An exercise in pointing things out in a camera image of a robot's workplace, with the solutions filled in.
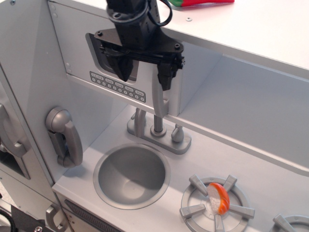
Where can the grey toy telephone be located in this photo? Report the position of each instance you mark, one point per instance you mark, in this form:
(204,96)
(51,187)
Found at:
(64,137)

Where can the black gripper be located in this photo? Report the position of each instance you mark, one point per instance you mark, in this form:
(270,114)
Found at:
(142,41)

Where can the white microwave door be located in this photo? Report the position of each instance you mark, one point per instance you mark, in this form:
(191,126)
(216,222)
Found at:
(75,21)

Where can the grey toy faucet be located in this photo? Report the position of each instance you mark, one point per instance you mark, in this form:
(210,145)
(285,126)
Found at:
(153,129)

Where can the grey stove burner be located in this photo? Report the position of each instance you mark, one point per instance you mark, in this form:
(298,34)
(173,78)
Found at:
(197,213)
(293,223)

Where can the red chili pepper toy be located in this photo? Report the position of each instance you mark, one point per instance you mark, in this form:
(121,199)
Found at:
(185,3)

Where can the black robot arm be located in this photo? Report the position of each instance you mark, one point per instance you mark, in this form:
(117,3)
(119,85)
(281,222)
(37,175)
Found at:
(130,11)

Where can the salmon sushi toy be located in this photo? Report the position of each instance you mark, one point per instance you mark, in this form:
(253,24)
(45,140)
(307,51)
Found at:
(219,198)

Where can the grey round sink basin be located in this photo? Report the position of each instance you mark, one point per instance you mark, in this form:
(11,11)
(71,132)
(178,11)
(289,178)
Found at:
(131,176)

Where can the grey oven door handle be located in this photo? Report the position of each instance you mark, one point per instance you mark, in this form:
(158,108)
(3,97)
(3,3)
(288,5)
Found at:
(55,219)

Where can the white toy kitchen unit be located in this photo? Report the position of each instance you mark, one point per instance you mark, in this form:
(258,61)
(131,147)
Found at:
(244,101)

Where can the grey fridge door handle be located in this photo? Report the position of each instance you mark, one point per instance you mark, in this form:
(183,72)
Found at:
(14,147)

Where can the grey microwave door handle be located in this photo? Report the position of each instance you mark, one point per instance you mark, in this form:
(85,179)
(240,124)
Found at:
(160,105)

